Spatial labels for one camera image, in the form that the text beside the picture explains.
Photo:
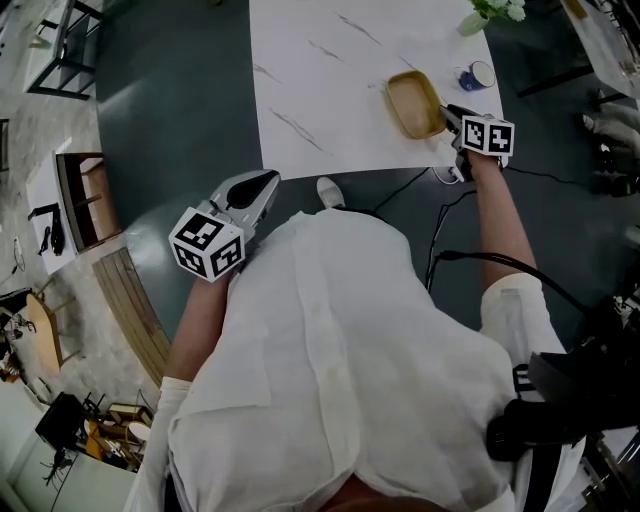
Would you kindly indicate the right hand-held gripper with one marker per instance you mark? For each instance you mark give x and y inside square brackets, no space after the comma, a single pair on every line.
[487,135]

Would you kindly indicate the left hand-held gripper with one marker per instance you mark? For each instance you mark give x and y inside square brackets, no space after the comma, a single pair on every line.
[200,240]

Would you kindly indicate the person's right forearm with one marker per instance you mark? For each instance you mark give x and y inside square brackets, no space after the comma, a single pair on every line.
[500,225]

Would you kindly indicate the person's left forearm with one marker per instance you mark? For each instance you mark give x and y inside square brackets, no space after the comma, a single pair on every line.
[195,325]

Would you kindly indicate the blue enamel mug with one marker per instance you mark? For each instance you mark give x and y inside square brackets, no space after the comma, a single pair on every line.
[470,80]

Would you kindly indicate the white power strip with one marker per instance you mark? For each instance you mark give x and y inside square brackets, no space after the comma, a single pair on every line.
[442,176]

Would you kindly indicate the person's right white shoe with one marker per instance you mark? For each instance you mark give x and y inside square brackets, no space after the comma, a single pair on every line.
[330,192]

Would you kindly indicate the white vase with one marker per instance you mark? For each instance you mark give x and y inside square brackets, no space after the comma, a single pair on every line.
[472,24]

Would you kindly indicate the white flower bunch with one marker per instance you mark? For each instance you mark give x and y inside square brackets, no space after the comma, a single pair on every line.
[500,7]

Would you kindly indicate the white marble table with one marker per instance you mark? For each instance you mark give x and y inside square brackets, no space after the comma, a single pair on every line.
[325,100]

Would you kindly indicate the grey marble table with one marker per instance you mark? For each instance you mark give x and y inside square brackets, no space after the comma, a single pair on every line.
[600,45]

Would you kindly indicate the curved wooden platform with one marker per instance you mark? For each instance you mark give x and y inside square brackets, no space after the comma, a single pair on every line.
[130,310]

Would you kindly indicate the black handheld device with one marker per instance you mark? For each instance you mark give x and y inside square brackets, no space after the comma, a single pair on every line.
[55,235]

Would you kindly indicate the white side table wooden shelf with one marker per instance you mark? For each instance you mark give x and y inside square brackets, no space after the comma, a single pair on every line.
[40,185]

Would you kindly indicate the round white stool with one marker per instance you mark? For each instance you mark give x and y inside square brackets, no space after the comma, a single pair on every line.
[139,432]

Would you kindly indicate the black equipment bag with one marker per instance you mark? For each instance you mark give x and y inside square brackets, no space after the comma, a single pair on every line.
[575,380]

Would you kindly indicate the black frame table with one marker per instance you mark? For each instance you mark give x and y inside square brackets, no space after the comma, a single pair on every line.
[50,45]

